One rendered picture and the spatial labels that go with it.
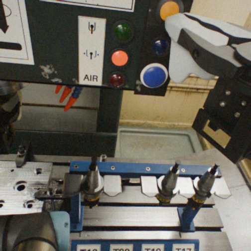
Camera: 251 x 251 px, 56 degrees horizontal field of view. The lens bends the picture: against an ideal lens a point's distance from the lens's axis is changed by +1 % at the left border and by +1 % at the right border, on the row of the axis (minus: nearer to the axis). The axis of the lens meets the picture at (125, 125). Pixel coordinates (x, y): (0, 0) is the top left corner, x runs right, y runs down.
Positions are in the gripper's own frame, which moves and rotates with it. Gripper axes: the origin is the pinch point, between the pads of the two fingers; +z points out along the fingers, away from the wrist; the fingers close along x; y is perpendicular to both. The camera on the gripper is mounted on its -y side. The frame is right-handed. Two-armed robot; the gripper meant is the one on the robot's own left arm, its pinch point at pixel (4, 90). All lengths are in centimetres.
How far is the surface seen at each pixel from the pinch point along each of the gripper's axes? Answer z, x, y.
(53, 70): -21.8, 16.5, -19.5
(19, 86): -6.4, 6.0, -5.9
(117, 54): -22.4, 24.4, -22.8
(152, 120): 81, 63, 76
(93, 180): -12.7, 22.5, 17.7
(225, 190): -12, 62, 22
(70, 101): -6.8, 16.5, -3.4
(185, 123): 81, 89, 77
